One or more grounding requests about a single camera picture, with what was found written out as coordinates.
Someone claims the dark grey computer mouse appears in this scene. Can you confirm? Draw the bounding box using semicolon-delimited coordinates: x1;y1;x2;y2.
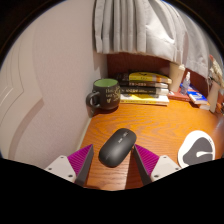
98;127;138;169

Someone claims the flat red book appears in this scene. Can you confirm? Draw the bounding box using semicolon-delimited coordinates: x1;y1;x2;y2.
167;90;192;102

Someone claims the cream pitcher vase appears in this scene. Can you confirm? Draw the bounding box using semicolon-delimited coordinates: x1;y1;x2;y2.
206;79;222;114

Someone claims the blue book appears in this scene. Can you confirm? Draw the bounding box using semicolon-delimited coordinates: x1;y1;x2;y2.
179;83;209;106

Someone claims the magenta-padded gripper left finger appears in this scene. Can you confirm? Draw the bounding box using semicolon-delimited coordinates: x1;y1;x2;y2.
44;143;95;188

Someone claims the clear pump bottle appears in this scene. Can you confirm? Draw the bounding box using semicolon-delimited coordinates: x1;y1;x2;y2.
180;71;192;97

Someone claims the white pleated curtain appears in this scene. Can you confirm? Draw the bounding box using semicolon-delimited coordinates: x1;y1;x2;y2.
93;0;219;79

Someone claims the white and grey mouse pad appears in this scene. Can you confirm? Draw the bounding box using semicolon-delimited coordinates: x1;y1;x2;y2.
177;130;217;169

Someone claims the dark book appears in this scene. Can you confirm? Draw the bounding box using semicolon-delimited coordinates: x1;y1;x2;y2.
119;79;170;98

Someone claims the yellow and white book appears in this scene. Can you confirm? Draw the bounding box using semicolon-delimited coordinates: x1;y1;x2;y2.
119;93;170;107

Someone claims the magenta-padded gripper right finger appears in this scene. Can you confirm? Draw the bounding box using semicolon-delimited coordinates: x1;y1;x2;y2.
133;143;183;186

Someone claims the orange and white book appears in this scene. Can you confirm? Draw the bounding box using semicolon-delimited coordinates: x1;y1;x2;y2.
199;99;212;111

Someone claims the dark mug with green inside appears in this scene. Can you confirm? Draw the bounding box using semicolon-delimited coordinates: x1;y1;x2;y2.
85;78;122;111

